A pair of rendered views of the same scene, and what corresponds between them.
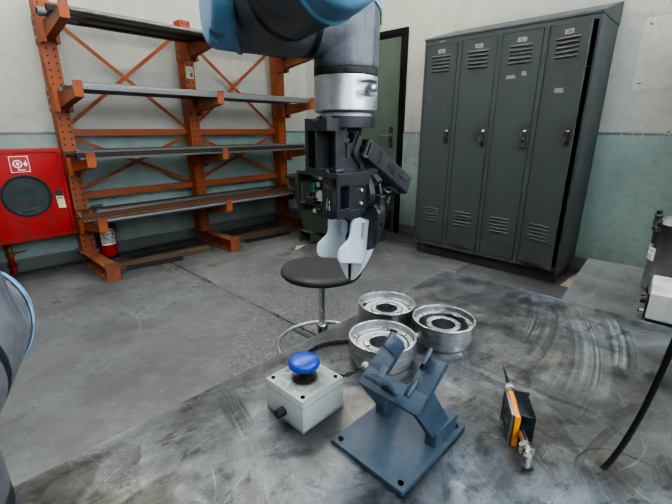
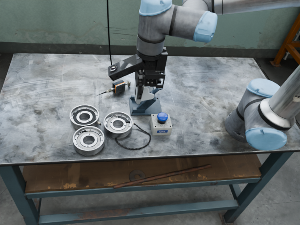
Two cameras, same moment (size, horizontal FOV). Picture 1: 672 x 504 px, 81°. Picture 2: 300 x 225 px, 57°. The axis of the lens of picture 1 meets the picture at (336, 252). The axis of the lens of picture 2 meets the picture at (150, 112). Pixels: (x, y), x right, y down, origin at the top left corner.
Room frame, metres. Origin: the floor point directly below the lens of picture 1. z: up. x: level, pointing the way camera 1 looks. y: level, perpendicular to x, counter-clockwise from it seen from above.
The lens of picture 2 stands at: (1.04, 0.36, 1.59)
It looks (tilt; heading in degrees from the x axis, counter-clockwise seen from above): 46 degrees down; 211
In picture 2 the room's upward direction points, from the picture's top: 10 degrees clockwise
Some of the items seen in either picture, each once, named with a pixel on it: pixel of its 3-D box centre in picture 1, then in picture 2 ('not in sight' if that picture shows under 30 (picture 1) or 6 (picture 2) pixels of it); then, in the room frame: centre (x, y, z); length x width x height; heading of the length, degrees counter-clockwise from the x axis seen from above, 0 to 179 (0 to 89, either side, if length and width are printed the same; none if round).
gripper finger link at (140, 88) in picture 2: not in sight; (139, 86); (0.53, -0.01, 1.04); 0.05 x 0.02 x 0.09; 46
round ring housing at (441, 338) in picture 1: (442, 328); (84, 118); (0.60, -0.18, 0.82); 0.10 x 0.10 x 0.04
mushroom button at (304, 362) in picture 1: (304, 373); (161, 119); (0.43, 0.04, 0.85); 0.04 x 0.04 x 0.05
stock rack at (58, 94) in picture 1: (208, 139); not in sight; (3.92, 1.23, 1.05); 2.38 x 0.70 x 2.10; 136
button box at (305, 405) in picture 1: (301, 392); (162, 124); (0.42, 0.04, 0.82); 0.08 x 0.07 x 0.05; 136
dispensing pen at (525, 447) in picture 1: (517, 404); (113, 88); (0.41, -0.22, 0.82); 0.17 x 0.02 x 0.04; 166
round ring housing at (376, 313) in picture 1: (386, 311); (89, 141); (0.66, -0.09, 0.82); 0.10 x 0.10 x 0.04
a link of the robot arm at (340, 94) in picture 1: (347, 98); (150, 42); (0.50, -0.01, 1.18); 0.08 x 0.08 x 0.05
